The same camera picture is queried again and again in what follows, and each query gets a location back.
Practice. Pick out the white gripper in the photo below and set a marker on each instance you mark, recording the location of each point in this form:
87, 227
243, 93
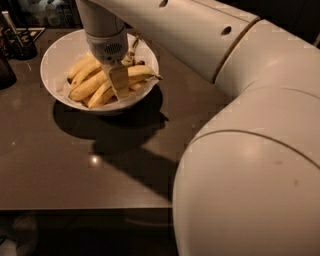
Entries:
106, 49

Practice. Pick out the yellow banana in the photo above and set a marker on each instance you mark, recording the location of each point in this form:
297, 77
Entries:
128, 60
88, 87
84, 73
136, 73

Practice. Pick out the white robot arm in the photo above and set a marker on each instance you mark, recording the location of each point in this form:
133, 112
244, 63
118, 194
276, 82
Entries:
248, 183

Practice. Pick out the lower partly hidden banana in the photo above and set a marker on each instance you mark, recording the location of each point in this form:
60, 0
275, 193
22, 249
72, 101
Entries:
109, 96

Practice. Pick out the bottles in background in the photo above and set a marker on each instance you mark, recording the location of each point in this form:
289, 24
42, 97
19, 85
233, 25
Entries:
50, 13

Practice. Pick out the dark round object left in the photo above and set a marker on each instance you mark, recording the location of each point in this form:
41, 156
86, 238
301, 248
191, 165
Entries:
7, 75

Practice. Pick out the white pen in holder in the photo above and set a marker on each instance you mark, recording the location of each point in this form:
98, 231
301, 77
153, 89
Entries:
12, 26

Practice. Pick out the black wire pen holder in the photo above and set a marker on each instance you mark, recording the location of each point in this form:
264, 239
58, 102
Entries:
28, 51

